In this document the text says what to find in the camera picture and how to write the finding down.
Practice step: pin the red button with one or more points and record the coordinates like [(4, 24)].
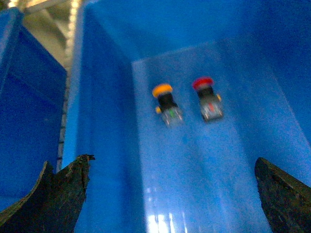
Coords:
[(210, 103)]

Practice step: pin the metal roller rack frame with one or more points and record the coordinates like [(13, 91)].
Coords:
[(54, 24)]

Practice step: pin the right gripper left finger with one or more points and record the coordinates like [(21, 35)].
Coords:
[(54, 203)]

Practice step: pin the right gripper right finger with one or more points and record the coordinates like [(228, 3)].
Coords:
[(285, 201)]

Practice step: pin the blue target bin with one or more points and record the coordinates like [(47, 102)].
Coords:
[(194, 177)]

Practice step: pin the blue source bin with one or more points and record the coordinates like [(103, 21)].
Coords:
[(32, 86)]

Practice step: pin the yellow button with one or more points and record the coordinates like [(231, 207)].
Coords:
[(170, 112)]

